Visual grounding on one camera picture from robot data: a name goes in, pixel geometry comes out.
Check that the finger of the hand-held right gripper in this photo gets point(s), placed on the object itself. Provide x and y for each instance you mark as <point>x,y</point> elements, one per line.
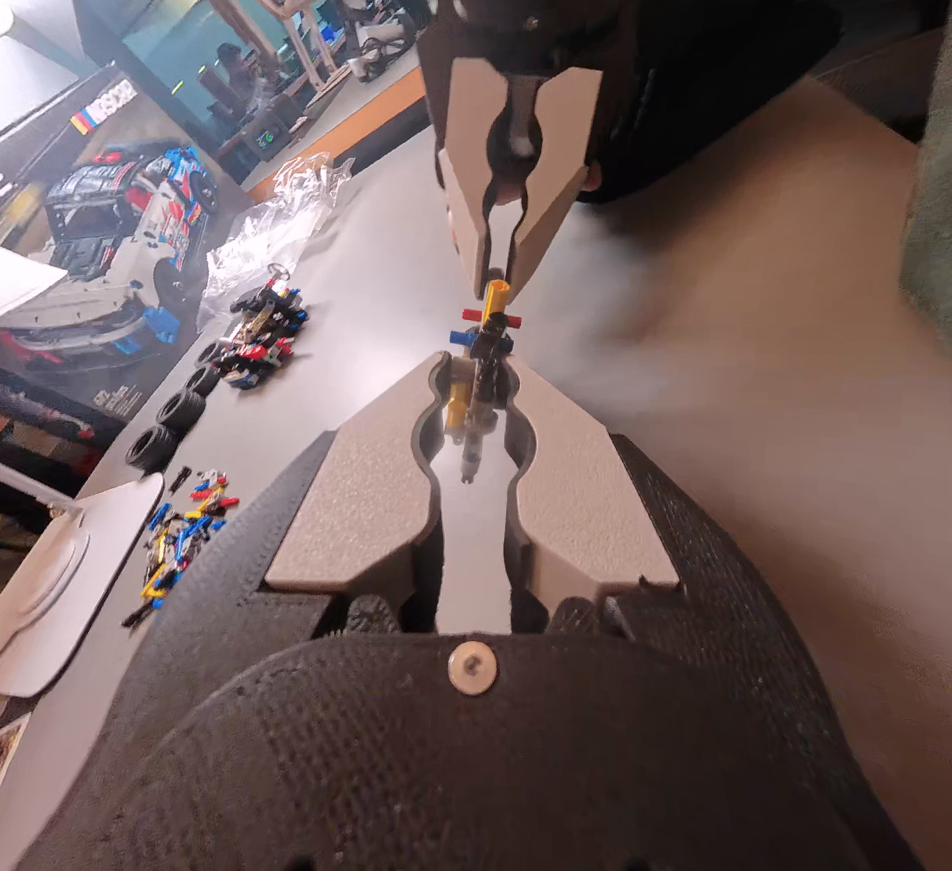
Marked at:
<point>468,112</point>
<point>569,127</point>

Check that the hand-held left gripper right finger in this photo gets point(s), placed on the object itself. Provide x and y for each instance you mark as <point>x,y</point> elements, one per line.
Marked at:
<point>595,514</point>

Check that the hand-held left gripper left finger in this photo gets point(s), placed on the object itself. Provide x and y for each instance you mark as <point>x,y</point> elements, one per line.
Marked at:
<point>349,514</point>

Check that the pile of mixed lego pieces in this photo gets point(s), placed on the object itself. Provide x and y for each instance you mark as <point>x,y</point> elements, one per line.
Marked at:
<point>178,536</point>

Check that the yellow lego connector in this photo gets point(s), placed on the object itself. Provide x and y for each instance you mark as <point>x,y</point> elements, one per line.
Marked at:
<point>497,294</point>

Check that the grey lego frame assembly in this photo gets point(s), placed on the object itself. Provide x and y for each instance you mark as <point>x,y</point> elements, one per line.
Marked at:
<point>465,369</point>

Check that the long blue lego pin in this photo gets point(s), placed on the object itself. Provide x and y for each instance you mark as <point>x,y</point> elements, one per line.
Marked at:
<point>459,337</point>

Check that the person's right forearm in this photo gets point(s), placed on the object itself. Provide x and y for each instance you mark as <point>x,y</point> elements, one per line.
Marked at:
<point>744,30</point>

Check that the lego car chassis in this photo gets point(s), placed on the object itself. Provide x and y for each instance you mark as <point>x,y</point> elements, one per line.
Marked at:
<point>253,350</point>

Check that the lego set box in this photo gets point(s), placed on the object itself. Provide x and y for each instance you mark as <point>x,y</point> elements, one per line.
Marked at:
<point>111,216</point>

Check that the person's right hand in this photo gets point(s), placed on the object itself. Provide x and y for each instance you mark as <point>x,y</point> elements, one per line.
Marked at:
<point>617,142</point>

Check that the background wooden table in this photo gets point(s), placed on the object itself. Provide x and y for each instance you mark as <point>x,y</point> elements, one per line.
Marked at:
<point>349,112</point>

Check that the background office chair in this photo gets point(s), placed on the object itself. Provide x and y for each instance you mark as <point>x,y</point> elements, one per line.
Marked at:
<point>372,30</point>

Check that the black rubber tyre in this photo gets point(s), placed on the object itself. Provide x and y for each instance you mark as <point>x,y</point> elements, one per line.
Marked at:
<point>145,451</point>
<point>199,384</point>
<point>210,356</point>
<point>178,410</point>

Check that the small black display device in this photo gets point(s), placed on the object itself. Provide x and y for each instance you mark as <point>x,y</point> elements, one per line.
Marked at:
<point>269,140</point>

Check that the white tilted stand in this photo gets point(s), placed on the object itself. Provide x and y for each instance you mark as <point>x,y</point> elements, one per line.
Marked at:
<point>294,0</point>

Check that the clear plastic bag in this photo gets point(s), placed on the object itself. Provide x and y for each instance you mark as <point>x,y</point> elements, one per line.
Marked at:
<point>260,231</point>

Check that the person's green sweatshirt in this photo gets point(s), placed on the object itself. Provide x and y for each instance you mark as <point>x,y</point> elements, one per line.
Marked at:
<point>930,216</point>

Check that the open white instruction book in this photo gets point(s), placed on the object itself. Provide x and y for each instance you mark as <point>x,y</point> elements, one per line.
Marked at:
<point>22,276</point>

